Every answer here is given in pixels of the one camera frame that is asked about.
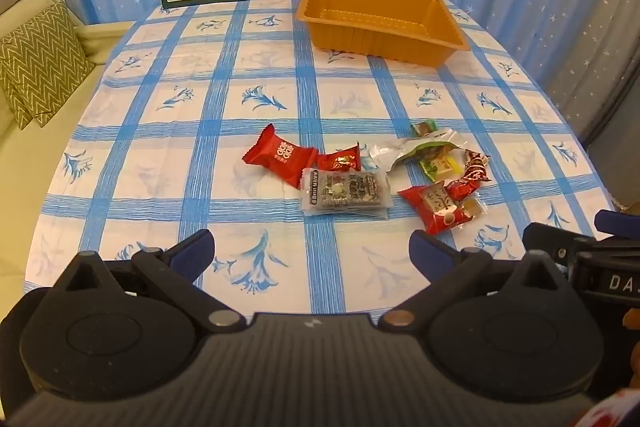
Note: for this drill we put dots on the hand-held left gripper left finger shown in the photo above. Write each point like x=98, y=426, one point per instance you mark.
x=196, y=253

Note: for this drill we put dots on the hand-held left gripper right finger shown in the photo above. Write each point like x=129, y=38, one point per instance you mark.
x=424, y=251

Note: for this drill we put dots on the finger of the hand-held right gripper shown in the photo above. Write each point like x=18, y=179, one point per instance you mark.
x=550, y=241
x=617, y=222

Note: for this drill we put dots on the dark red foil candy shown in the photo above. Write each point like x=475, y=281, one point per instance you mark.
x=475, y=167

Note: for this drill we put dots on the clear nut bar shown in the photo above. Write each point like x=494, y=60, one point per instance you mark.
x=345, y=192

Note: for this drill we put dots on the small red gold candy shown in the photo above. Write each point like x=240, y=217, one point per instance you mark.
x=340, y=161

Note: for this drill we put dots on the large red candy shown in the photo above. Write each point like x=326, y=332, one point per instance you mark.
x=280, y=154

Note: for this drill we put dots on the orange plastic tray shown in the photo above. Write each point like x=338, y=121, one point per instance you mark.
x=380, y=19

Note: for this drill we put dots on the person's right hand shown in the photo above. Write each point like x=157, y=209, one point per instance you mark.
x=635, y=359

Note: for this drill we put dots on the red snack packet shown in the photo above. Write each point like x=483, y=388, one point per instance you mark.
x=435, y=209

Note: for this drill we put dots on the small yellow candy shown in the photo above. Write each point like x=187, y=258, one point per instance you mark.
x=474, y=209

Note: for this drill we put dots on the green yellow wrapped candy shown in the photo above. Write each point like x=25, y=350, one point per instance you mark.
x=442, y=167

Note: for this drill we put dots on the green white snack packet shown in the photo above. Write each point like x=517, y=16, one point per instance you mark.
x=425, y=150

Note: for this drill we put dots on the small brown green candy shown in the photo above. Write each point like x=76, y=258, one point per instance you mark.
x=424, y=128

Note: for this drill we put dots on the red white printed clothing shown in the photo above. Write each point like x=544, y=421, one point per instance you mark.
x=617, y=412

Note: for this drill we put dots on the blue white checked tablecloth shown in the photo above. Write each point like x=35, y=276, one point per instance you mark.
x=200, y=107

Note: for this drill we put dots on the cream sofa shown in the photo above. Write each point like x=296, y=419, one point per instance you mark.
x=30, y=167

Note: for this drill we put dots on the green zigzag pillow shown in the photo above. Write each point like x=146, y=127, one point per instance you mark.
x=40, y=62

